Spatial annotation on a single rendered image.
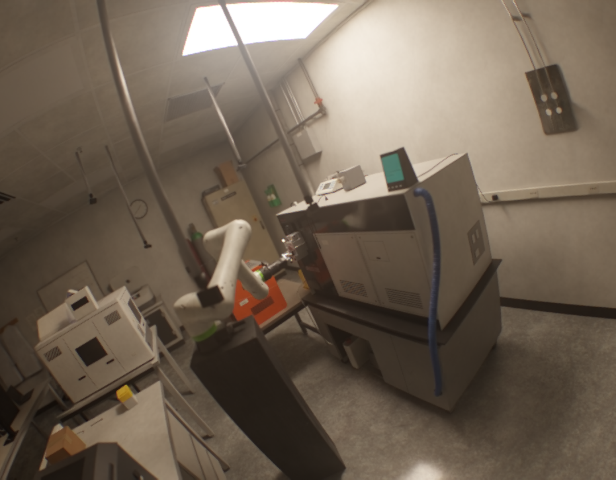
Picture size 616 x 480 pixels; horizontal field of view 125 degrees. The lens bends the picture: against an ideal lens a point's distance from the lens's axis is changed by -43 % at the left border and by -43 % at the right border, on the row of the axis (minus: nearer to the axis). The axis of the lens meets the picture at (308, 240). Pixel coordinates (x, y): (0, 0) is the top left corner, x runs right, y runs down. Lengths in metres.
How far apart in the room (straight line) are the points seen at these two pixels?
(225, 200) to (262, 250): 1.11
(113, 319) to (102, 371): 0.44
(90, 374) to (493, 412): 2.77
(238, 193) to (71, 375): 3.89
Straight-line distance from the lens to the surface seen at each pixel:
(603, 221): 2.18
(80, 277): 5.33
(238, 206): 4.99
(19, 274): 5.82
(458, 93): 2.17
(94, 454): 1.09
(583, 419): 1.99
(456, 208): 1.48
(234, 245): 1.25
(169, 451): 1.36
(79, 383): 2.48
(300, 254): 1.93
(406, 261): 1.30
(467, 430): 1.92
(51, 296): 5.57
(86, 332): 2.29
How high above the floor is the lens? 1.66
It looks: 13 degrees down
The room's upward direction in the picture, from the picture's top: 23 degrees counter-clockwise
